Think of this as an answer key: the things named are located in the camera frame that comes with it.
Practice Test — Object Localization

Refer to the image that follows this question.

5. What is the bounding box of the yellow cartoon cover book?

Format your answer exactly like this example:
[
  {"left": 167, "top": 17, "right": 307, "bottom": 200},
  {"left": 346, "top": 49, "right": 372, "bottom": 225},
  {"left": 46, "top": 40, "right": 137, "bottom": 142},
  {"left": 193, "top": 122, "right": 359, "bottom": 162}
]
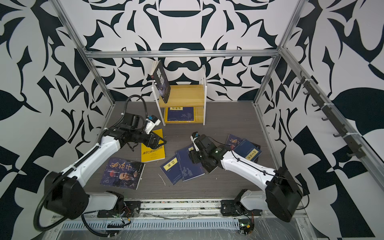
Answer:
[{"left": 141, "top": 144, "right": 166, "bottom": 163}]

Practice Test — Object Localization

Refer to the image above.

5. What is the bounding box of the navy book with figures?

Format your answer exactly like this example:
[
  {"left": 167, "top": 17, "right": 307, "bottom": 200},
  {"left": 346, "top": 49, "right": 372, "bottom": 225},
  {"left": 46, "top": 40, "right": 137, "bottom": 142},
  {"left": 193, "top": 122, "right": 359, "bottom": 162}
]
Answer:
[
  {"left": 175, "top": 145, "right": 205, "bottom": 182},
  {"left": 166, "top": 106, "right": 195, "bottom": 122}
]

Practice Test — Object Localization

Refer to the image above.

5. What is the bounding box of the purple Guiguzi portrait book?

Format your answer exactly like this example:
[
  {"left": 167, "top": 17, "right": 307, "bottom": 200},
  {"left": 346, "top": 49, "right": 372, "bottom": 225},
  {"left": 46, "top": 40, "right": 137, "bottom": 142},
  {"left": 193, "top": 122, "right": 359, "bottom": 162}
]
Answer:
[{"left": 100, "top": 157, "right": 146, "bottom": 190}]

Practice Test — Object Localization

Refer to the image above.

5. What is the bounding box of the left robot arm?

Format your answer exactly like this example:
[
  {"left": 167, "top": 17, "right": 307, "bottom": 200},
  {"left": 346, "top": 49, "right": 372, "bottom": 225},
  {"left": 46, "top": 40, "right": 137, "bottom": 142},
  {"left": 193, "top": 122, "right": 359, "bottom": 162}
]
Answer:
[{"left": 36, "top": 115, "right": 166, "bottom": 220}]

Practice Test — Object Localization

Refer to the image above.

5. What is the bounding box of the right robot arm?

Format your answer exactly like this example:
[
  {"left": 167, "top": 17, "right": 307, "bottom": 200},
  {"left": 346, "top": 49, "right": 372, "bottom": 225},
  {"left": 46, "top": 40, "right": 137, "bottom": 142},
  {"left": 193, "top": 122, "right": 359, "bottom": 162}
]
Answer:
[{"left": 189, "top": 132, "right": 305, "bottom": 223}]

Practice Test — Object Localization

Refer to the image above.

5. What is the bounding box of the black Murphy's law book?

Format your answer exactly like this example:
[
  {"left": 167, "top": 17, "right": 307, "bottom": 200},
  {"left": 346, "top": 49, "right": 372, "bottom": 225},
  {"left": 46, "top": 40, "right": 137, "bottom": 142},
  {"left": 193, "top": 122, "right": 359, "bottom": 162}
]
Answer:
[{"left": 206, "top": 164, "right": 223, "bottom": 174}]

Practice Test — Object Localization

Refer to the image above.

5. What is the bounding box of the purple book under right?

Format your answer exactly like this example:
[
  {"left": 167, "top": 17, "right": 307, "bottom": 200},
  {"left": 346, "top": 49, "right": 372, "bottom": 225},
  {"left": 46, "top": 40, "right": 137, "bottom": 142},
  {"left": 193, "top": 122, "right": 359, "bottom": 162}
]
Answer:
[{"left": 226, "top": 134, "right": 243, "bottom": 150}]

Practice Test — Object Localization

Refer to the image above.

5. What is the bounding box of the navy Yijing book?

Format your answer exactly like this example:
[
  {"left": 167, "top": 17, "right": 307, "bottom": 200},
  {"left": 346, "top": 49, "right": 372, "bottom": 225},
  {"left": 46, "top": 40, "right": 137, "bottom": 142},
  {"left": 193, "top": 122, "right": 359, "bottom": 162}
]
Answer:
[{"left": 160, "top": 156, "right": 183, "bottom": 185}]

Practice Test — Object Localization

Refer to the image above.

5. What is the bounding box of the yellow book in shelf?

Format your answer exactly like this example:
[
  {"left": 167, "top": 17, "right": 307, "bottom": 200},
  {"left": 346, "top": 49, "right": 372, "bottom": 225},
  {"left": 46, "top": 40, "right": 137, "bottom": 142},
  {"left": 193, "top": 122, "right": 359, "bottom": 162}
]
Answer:
[{"left": 164, "top": 106, "right": 196, "bottom": 124}]

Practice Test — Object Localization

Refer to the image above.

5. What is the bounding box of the navy book yellow label right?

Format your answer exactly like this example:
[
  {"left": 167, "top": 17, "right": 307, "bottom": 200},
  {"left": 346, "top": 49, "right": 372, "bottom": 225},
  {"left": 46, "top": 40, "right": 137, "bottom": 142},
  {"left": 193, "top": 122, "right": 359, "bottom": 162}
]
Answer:
[{"left": 234, "top": 139, "right": 262, "bottom": 163}]

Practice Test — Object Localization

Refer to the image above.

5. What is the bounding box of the white wooden bookshelf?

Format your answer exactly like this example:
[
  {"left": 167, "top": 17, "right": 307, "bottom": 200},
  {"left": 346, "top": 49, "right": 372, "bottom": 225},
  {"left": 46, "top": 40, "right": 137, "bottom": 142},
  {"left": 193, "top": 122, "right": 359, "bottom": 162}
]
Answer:
[{"left": 152, "top": 66, "right": 208, "bottom": 126}]

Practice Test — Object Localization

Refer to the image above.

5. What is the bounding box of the black book leaning on shelf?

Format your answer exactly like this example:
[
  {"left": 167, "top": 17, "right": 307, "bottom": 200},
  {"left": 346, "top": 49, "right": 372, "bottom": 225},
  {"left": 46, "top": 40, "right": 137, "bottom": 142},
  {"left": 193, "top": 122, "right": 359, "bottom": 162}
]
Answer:
[{"left": 150, "top": 60, "right": 171, "bottom": 103}]

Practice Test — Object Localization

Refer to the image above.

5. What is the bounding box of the small electronics board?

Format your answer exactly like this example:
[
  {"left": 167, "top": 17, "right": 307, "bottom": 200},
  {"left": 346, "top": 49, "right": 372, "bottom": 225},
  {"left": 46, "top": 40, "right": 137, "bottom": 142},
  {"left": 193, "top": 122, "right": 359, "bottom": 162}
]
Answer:
[{"left": 239, "top": 219, "right": 255, "bottom": 236}]

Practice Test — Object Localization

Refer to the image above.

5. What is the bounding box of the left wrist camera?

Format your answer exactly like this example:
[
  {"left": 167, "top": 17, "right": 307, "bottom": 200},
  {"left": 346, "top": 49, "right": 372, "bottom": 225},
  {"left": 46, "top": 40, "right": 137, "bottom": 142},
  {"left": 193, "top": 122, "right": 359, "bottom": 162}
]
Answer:
[{"left": 144, "top": 115, "right": 161, "bottom": 135}]

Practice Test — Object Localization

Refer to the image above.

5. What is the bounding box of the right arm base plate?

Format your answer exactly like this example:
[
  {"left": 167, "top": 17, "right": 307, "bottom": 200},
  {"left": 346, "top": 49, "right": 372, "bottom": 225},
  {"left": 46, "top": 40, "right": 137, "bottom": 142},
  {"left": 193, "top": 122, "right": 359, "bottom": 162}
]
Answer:
[{"left": 220, "top": 200, "right": 262, "bottom": 217}]

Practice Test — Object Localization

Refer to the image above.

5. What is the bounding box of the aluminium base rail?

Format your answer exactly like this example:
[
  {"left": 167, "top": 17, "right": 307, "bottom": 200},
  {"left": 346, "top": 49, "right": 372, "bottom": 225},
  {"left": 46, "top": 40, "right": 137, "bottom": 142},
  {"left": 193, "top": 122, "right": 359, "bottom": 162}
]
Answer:
[{"left": 50, "top": 196, "right": 308, "bottom": 220}]

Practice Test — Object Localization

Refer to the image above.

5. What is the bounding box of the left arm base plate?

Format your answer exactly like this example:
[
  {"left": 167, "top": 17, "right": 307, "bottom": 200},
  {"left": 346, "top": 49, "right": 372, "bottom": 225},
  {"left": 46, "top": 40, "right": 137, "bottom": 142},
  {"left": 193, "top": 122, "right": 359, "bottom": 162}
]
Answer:
[{"left": 97, "top": 201, "right": 142, "bottom": 218}]

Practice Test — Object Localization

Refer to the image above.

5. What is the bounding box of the aluminium frame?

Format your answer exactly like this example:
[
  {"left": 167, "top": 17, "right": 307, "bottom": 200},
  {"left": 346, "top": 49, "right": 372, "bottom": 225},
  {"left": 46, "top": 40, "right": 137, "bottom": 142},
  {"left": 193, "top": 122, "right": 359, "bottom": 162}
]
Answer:
[{"left": 49, "top": 0, "right": 384, "bottom": 193}]

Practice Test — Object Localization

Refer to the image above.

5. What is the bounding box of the white cable duct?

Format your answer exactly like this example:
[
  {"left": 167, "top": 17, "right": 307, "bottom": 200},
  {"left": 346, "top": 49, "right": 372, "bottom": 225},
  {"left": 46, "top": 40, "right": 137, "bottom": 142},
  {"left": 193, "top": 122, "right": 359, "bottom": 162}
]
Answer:
[{"left": 61, "top": 219, "right": 240, "bottom": 231}]

